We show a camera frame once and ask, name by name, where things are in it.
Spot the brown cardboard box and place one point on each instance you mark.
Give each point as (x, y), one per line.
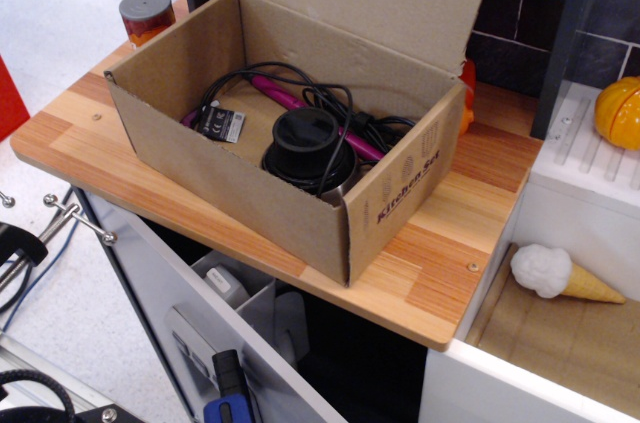
(397, 57)

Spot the black round speaker device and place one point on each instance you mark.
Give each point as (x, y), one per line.
(309, 153)

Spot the magenta pen tool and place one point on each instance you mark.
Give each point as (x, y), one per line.
(278, 93)

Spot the black label tag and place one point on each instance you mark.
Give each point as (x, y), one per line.
(220, 124)

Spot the grey storage bin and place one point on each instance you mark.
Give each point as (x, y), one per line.
(277, 314)

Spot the orange toy bottle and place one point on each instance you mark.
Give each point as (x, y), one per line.
(468, 78)

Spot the jar with grey lid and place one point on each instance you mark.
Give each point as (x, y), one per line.
(145, 19)

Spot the toy ice cream cone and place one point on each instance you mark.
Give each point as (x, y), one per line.
(550, 272)

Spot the white dish rack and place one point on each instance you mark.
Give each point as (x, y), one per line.
(575, 160)

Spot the orange toy pumpkin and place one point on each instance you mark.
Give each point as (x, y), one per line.
(616, 114)

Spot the red panel at left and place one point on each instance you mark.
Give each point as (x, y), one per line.
(13, 110)

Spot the blue black tool handle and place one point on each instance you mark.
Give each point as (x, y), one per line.
(234, 405)

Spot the metal clamp with black handle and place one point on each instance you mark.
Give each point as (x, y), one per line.
(29, 248)

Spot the dark grey metal post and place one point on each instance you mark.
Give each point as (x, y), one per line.
(568, 36)

